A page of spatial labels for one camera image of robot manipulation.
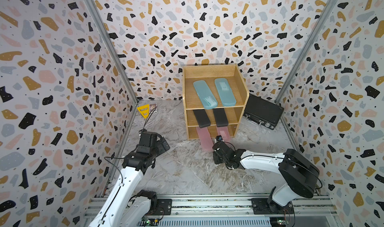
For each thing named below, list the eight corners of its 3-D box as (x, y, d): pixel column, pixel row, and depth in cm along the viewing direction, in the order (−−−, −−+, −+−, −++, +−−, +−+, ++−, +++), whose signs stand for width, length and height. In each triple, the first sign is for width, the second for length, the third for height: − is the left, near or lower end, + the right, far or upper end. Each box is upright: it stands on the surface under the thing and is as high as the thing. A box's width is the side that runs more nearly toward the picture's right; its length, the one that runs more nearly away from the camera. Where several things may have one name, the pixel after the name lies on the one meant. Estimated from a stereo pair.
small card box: (149, 113, 116) (148, 111, 114) (150, 105, 122) (149, 103, 120) (157, 112, 117) (156, 110, 115) (157, 104, 122) (156, 102, 121)
